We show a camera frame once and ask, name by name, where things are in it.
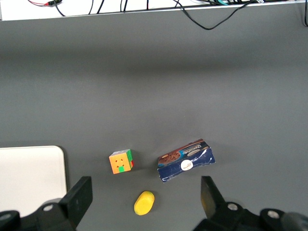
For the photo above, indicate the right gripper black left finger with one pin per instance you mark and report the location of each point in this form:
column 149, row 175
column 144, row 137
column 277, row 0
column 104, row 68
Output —
column 77, row 199

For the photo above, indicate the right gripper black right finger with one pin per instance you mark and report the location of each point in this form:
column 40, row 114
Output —
column 211, row 204

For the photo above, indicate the blue chocolate cookie box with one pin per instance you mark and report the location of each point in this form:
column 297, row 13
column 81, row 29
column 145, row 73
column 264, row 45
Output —
column 183, row 168

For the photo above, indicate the white rectangular tray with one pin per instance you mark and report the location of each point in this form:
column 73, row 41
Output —
column 29, row 173

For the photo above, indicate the colourful puzzle cube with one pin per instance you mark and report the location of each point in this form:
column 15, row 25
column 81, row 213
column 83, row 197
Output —
column 119, row 163

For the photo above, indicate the yellow lemon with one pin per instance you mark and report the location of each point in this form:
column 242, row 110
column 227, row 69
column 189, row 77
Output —
column 144, row 203

